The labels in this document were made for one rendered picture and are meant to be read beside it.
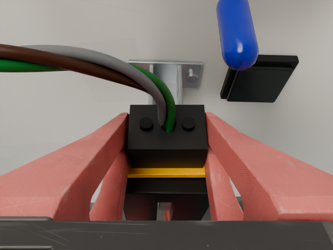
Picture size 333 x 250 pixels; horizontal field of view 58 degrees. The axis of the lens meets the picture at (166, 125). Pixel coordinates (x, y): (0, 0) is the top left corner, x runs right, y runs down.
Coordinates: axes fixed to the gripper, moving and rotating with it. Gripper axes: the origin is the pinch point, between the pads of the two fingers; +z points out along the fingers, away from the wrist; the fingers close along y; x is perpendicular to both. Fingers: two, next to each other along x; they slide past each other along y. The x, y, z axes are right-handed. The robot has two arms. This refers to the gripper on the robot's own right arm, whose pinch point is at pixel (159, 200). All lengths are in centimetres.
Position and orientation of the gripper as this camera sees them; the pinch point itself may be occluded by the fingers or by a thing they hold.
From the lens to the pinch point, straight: 27.1
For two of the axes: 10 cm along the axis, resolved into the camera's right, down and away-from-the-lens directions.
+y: -10.0, -0.3, -0.5
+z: 0.0, -7.7, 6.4
